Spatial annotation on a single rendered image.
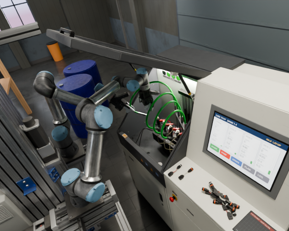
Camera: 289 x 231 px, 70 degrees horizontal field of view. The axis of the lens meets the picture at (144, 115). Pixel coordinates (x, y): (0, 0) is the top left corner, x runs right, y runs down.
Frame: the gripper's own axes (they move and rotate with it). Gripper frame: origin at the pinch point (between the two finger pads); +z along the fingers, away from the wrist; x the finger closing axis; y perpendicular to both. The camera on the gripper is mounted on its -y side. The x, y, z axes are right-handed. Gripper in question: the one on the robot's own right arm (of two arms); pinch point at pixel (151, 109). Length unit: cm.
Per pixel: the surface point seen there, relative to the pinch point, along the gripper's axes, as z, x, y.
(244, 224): 26, 90, 12
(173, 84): -4.8, -9.0, -32.2
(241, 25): -6, -52, -193
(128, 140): 29.4, -15.1, 20.7
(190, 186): 26, 56, 16
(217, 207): 26, 76, 15
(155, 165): 29.4, 24.1, 20.8
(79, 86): 33, -171, 10
